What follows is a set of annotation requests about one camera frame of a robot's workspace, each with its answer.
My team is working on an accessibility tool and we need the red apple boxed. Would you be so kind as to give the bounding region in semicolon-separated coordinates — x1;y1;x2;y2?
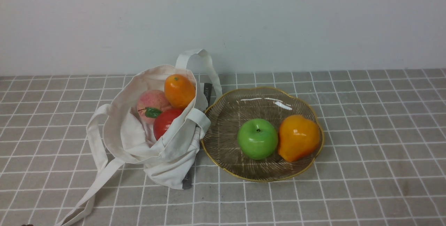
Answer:
153;108;183;141

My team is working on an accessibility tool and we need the orange mandarin fruit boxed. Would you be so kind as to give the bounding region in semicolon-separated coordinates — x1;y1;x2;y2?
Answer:
164;74;196;110

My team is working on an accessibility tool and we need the gold rimmed glass plate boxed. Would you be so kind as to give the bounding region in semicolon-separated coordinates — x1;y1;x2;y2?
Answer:
202;87;324;182

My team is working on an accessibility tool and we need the pink peach with leaf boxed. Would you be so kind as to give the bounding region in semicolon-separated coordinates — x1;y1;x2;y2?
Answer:
136;90;172;124

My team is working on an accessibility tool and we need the green apple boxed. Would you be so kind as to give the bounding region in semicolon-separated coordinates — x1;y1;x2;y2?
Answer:
237;119;279;160

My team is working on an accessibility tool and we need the white cloth tote bag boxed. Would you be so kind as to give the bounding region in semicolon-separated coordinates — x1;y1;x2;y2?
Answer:
57;49;222;226

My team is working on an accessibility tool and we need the orange yellow pear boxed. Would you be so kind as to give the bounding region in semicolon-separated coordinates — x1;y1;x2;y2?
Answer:
278;115;321;162

